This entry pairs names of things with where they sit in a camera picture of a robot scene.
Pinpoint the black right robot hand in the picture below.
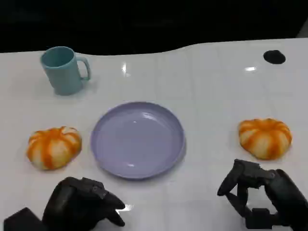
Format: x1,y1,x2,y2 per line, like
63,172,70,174
217,158,308,231

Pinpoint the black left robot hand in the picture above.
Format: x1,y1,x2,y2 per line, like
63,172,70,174
42,177,126,231

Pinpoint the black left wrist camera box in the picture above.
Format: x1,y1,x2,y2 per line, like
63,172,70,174
3,207,47,231

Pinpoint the black round table grommet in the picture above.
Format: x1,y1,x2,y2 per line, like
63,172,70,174
263,50,286,64

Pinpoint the orange and white bread roll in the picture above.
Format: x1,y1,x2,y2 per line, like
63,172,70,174
26,126,82,170
238,117,293,160

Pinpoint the pale green mug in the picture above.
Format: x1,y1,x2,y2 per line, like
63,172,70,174
40,46,92,96

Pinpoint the lilac plate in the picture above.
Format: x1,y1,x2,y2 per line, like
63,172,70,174
90,101,187,181

